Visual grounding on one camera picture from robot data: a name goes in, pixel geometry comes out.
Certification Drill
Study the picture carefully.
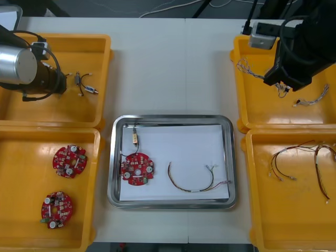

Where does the black stand leg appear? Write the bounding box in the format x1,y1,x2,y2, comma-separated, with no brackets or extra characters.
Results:
192,0,214,19

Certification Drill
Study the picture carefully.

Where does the round red circuit board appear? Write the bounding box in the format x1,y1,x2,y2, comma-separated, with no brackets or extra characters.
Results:
120,152,156,187
51,143,88,180
39,191,74,230

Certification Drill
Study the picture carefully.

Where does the white paper sheet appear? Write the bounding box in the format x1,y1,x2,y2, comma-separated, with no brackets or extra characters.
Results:
119,124,230,202

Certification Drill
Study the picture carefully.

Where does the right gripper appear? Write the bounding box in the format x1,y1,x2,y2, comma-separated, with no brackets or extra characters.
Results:
263,51,314,92

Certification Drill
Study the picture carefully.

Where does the black equipment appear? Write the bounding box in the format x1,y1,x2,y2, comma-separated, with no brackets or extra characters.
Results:
259,0,281,21

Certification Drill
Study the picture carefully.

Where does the blue-white twisted wire harness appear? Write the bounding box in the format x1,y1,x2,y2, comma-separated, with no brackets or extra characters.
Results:
236,58,266,80

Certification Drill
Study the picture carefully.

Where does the white floor cable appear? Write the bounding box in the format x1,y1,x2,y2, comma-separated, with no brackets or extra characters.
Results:
138,0,208,19

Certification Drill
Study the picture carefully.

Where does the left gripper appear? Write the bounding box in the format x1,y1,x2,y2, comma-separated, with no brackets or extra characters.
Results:
51,70,68,95

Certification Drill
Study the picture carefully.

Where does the white-label metal solenoid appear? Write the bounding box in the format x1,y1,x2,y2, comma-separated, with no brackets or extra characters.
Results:
119,122,141,158

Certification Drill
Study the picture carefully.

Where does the red-black wire harness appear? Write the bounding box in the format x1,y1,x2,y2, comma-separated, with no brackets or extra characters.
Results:
267,140,317,182
313,143,336,205

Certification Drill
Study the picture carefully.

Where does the yellow-orange plastic bin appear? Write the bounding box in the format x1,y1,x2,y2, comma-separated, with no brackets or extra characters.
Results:
0,127,106,252
240,128,336,252
229,34,336,132
0,32,114,130

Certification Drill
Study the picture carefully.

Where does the steel tray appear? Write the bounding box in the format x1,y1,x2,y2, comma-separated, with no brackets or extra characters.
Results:
107,114,239,210

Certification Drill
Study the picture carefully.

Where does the dark grey metal solenoid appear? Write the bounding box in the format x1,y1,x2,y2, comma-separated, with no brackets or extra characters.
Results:
74,71,85,97

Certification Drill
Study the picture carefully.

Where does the grey-rimmed white container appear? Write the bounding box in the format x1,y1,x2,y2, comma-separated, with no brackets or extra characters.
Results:
0,4,24,32

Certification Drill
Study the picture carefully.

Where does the green-yellow wire harness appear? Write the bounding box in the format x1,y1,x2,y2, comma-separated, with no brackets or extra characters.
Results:
166,161,233,194

